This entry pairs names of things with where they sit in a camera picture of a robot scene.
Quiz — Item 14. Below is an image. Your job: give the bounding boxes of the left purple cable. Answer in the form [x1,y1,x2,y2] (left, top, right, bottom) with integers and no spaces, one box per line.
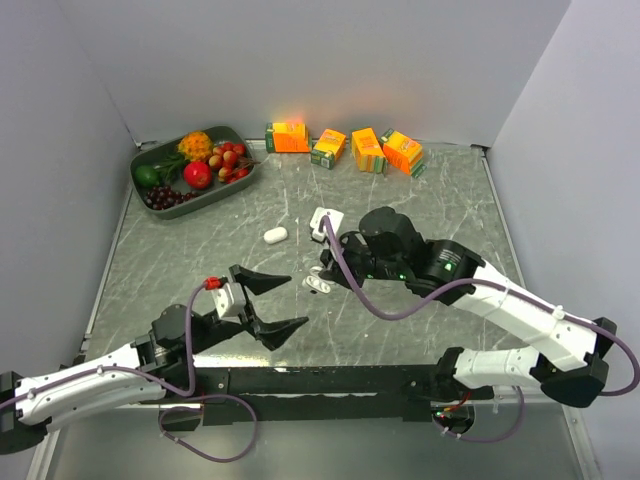
[0,282,259,461]

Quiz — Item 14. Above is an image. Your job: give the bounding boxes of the dark grape bunch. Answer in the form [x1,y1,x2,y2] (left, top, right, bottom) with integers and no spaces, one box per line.
[143,186,198,211]

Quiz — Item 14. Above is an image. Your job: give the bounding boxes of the green leafy sprig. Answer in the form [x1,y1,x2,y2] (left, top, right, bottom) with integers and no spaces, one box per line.
[153,153,189,185]

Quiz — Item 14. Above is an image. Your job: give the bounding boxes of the purple cable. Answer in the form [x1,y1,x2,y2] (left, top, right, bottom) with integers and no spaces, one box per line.
[0,282,259,461]
[322,213,640,445]

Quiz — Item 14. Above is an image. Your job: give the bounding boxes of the orange spiky fruit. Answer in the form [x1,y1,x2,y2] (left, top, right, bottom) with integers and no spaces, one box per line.
[176,131,214,162]

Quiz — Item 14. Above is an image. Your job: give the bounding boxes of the orange green box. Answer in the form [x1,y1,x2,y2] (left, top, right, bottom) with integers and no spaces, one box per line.
[265,122,312,153]
[350,127,387,174]
[310,129,347,170]
[380,129,425,178]

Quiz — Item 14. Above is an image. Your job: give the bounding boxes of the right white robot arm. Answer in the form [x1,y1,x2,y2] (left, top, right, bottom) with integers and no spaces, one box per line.
[310,207,616,408]

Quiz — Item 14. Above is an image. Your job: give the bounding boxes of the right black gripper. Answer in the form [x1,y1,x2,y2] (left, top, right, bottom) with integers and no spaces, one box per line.
[319,230,408,292]

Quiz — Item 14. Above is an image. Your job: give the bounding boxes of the red cherry bunch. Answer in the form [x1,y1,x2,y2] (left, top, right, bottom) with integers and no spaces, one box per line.
[207,142,258,184]

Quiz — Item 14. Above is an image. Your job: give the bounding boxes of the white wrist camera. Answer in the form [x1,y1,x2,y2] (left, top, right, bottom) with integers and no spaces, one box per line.
[309,207,344,244]
[205,277,248,319]

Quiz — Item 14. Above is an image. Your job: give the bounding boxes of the green lime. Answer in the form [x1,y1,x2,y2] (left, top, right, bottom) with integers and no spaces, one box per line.
[134,165,161,189]

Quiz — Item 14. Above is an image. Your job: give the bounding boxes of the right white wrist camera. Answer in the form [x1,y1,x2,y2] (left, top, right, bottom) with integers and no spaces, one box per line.
[309,207,344,244]

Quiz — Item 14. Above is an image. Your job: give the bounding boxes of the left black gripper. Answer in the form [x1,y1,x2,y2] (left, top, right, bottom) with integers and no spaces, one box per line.
[188,264,308,354]

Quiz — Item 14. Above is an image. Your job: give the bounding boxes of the red pomegranate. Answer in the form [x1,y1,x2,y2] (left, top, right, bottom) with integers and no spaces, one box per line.
[183,161,212,190]

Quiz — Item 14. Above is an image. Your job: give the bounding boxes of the white square charging case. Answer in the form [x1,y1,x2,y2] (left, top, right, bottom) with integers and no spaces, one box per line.
[302,275,331,295]

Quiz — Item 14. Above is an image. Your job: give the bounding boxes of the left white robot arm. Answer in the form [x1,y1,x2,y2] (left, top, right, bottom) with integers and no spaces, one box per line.
[1,265,309,455]

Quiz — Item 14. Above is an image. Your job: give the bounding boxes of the white oval earbud case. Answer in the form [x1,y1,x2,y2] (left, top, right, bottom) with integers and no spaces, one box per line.
[263,226,288,245]

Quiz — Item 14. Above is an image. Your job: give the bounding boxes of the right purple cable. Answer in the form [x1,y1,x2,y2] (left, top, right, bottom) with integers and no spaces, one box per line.
[322,213,640,445]

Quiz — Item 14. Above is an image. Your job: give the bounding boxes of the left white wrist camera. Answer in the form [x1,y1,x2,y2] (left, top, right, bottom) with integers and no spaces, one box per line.
[205,277,248,319]

